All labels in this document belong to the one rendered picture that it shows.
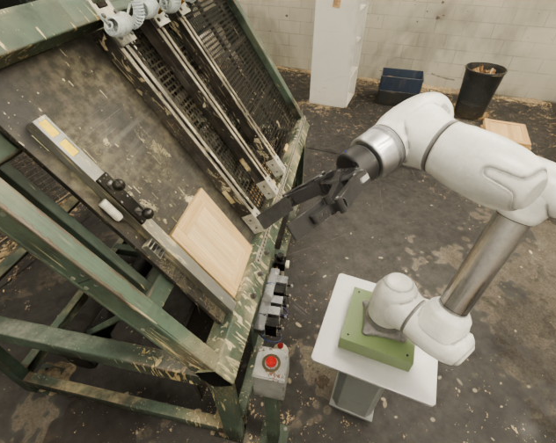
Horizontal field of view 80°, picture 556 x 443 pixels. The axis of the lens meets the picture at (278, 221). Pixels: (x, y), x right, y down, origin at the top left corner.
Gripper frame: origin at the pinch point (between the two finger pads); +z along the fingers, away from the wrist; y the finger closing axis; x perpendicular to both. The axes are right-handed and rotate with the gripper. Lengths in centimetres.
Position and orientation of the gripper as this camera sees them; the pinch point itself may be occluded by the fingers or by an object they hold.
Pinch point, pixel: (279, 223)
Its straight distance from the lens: 56.1
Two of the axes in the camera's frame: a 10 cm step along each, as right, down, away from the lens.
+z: -7.8, 5.7, -2.7
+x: -4.9, -8.2, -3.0
